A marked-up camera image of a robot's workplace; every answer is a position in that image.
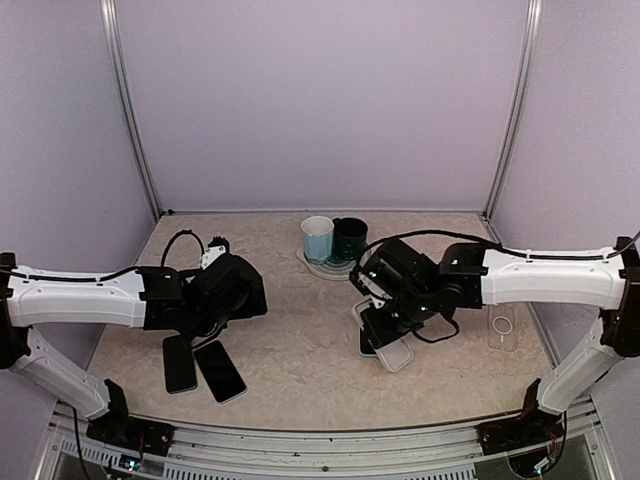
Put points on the dark green mug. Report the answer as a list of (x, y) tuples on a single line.
[(349, 238)]

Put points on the aluminium corner post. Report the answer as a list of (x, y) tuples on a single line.
[(517, 107), (110, 22)]

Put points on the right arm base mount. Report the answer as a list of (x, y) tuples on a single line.
[(517, 432)]

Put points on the aluminium front rail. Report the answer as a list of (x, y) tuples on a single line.
[(446, 451)]

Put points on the clear magsafe phone case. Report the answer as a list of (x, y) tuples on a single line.
[(501, 328)]

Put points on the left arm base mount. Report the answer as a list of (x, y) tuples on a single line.
[(143, 436)]

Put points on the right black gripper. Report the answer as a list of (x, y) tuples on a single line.
[(379, 333)]

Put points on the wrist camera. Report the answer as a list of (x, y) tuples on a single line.
[(386, 272), (215, 248)]

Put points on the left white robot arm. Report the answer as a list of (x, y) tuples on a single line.
[(193, 303)]

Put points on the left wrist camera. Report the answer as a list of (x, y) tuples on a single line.
[(215, 248)]

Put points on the black phone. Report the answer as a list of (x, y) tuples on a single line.
[(179, 366), (219, 372)]

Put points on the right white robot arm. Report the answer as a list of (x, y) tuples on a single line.
[(474, 273)]

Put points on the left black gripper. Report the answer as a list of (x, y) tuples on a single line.
[(248, 308)]

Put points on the left aluminium corner post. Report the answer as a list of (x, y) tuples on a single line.
[(110, 22)]

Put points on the light blue white mug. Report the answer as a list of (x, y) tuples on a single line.
[(317, 239)]

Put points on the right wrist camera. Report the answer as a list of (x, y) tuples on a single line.
[(386, 272)]

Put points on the right aluminium corner post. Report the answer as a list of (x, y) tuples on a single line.
[(517, 107)]

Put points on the clear round plate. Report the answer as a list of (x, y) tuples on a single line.
[(335, 270)]

